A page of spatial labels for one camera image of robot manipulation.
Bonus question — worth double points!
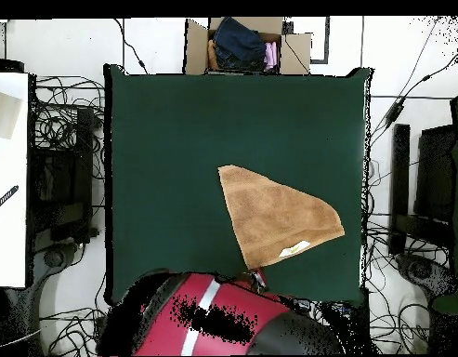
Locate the pink cloth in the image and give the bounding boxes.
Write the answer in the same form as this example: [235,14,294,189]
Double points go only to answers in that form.
[263,41,279,73]

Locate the beige paper sheet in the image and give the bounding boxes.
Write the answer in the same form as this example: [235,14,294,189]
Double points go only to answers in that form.
[0,88,22,141]

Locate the white side table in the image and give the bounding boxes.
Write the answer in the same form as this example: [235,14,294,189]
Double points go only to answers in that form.
[0,72,30,289]

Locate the blue denim jeans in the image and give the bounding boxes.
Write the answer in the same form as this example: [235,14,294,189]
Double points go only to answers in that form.
[212,16,268,72]

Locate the black ridged strap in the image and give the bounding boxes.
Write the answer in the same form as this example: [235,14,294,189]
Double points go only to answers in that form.
[0,184,20,216]

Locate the black equipment rack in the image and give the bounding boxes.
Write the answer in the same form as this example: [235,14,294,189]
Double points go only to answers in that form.
[29,106,97,245]

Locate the black metal frame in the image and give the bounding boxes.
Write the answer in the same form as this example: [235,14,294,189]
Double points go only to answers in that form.
[386,123,457,258]

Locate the black power adapter cable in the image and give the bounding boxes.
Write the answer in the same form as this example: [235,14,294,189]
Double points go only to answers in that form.
[369,42,458,129]

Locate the dark green table cloth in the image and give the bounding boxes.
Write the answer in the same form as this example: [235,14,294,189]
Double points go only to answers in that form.
[103,64,373,308]

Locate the tan terry towel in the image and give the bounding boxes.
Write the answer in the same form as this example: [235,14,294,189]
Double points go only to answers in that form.
[216,164,347,271]

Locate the brown cardboard box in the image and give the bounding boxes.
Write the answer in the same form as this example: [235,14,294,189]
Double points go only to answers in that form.
[183,16,313,76]

